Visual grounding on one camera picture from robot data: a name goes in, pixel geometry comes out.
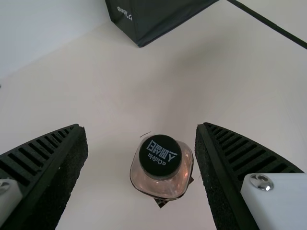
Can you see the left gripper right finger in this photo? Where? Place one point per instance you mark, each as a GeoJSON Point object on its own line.
{"type": "Point", "coordinates": [230, 172]}

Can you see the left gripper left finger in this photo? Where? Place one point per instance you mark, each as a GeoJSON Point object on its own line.
{"type": "Point", "coordinates": [40, 172]}

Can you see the dark coffee bottle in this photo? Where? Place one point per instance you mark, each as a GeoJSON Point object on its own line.
{"type": "Point", "coordinates": [160, 155]}

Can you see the black strip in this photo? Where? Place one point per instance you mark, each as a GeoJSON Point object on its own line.
{"type": "Point", "coordinates": [271, 24]}

